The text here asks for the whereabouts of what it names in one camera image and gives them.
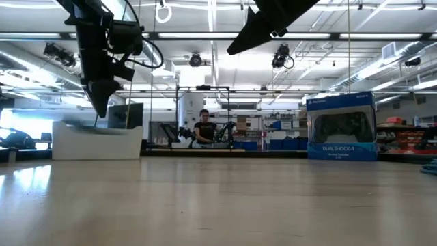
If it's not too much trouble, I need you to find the black left camera cable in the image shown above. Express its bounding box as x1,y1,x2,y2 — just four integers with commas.
123,0,165,70

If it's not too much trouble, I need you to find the black overhead camera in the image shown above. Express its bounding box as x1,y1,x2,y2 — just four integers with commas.
271,43,295,70

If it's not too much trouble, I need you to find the black aluminium table frame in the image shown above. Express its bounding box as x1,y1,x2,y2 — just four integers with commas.
0,147,437,164

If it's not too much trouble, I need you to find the round black ceiling fixture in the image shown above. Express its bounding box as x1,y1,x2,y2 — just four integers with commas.
188,52,203,68

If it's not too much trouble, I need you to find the teal object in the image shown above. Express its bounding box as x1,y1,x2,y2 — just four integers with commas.
420,158,437,176

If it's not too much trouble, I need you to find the shelf with red items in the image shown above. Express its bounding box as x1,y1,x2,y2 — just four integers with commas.
376,115,437,155

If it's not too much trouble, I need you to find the white hanging ring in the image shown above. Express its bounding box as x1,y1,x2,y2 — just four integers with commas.
154,0,173,25

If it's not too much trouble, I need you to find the white plastic bin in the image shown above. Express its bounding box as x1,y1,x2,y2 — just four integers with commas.
51,120,144,161

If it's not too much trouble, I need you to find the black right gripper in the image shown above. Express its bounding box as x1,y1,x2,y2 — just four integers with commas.
226,0,321,56

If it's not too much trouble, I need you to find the person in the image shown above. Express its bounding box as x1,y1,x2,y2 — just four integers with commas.
193,109,219,149

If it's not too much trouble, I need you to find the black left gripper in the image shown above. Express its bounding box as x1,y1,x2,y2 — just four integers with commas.
74,23,136,119

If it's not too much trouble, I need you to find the black background rig frame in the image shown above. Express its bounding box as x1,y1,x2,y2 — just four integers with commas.
175,84,231,150

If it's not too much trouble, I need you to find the black curved object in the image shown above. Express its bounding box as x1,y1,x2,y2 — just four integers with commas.
0,126,37,150

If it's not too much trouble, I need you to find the black monitor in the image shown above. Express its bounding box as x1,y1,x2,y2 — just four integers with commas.
107,102,145,131

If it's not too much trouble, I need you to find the shelf with blue bins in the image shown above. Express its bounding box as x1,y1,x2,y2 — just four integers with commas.
262,115,309,152

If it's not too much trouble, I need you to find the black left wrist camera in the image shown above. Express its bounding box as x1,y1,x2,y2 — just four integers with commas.
108,19,145,57

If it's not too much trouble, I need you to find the blue DualShock controller box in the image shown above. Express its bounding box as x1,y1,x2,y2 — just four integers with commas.
306,90,378,162

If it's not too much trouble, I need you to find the white cylindrical column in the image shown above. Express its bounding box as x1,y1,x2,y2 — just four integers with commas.
178,92,206,144

